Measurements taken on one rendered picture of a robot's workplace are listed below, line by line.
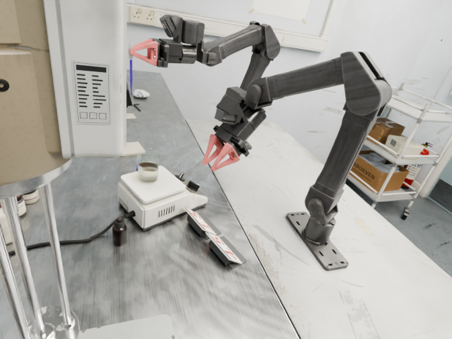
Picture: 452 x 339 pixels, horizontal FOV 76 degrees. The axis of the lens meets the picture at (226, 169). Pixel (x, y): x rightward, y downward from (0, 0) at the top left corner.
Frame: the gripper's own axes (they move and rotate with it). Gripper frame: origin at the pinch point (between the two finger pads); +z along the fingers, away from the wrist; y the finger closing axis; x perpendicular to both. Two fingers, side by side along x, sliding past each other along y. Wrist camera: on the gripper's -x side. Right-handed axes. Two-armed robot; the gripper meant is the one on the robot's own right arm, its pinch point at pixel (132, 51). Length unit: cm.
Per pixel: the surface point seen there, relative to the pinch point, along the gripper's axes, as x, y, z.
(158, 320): 31, 62, 14
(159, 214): 28.6, 39.3, 5.0
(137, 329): 31, 62, 17
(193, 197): 27.2, 37.4, -4.6
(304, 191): 33, 40, -45
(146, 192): 23.4, 36.3, 7.4
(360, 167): 93, -28, -212
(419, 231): 126, 31, -234
